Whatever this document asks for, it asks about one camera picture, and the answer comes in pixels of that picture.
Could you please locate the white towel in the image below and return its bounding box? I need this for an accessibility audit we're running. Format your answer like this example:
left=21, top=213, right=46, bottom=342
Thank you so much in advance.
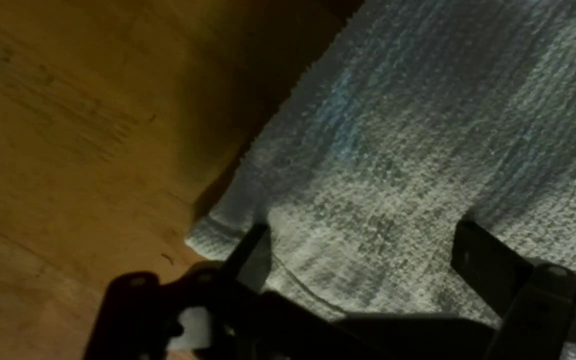
left=187, top=0, right=576, bottom=321

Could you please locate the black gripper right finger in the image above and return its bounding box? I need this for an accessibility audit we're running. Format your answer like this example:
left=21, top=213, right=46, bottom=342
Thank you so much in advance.
left=449, top=220, right=576, bottom=360

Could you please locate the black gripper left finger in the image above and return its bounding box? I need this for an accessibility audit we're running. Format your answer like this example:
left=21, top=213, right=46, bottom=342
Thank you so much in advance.
left=83, top=225, right=368, bottom=360

